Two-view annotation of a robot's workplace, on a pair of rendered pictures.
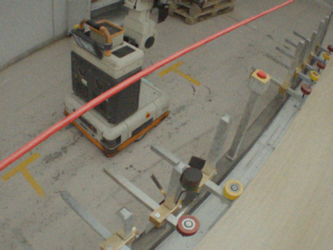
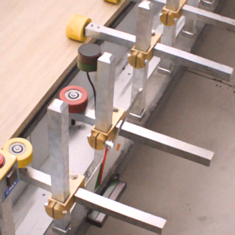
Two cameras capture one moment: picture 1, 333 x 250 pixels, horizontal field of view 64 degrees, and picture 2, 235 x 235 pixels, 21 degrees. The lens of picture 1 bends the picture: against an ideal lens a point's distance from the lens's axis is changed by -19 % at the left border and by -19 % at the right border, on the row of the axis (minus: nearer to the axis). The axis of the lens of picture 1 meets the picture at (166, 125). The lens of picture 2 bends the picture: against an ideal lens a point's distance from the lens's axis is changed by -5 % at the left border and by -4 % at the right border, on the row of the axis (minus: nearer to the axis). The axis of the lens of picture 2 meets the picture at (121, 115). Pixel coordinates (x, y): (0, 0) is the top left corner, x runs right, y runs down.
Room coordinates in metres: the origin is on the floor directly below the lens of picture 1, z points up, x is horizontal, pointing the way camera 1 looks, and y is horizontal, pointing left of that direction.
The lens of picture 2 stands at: (1.85, -0.27, 2.09)
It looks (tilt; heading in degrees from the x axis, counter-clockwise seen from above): 43 degrees down; 168
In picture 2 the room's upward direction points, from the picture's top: 4 degrees clockwise
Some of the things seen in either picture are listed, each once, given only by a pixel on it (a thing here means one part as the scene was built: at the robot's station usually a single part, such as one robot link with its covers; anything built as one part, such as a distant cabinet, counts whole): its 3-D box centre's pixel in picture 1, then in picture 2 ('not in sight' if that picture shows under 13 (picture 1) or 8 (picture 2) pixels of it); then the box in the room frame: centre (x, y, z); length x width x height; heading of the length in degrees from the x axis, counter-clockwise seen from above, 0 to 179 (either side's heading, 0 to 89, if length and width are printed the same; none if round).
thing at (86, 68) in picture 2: (190, 181); (89, 61); (0.59, -0.10, 1.08); 0.06 x 0.06 x 0.02
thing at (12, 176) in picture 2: not in sight; (11, 177); (1.06, -0.31, 1.20); 0.03 x 0.01 x 0.03; 147
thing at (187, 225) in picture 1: (185, 229); (73, 108); (0.52, -0.14, 0.85); 0.08 x 0.08 x 0.11
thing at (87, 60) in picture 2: (192, 176); (89, 53); (0.59, -0.10, 1.10); 0.06 x 0.06 x 0.02
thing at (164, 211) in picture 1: (166, 211); (105, 127); (0.59, -0.06, 0.85); 0.14 x 0.06 x 0.05; 147
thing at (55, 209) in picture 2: (203, 177); (65, 195); (0.80, -0.19, 0.82); 0.14 x 0.06 x 0.05; 147
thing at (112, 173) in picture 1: (145, 200); (138, 135); (0.63, 0.03, 0.84); 0.43 x 0.03 x 0.04; 57
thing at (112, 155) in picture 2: (166, 210); (105, 167); (0.65, -0.06, 0.75); 0.26 x 0.01 x 0.10; 147
